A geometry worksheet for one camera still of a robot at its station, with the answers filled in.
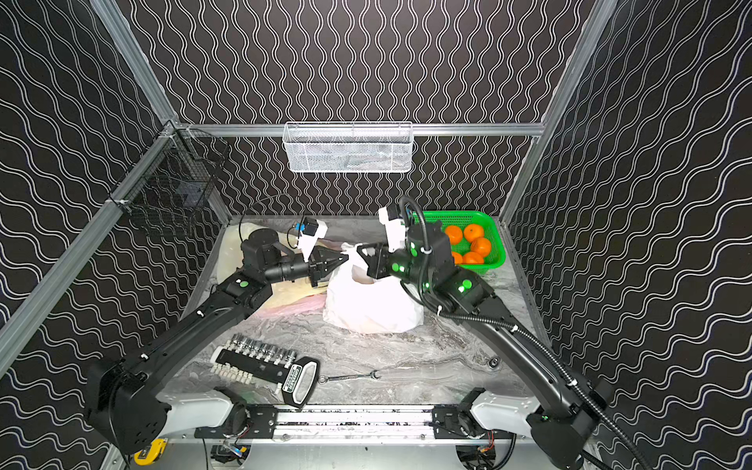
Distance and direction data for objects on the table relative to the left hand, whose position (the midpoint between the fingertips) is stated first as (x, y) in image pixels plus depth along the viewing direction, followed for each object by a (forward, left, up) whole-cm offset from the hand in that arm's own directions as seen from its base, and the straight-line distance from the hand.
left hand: (355, 259), depth 67 cm
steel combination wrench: (-18, +8, -33) cm, 38 cm away
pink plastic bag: (+4, +16, -32) cm, 36 cm away
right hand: (0, -1, +5) cm, 5 cm away
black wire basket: (+28, +62, -7) cm, 69 cm away
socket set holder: (-14, +32, -32) cm, 48 cm away
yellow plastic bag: (+16, +45, -24) cm, 53 cm away
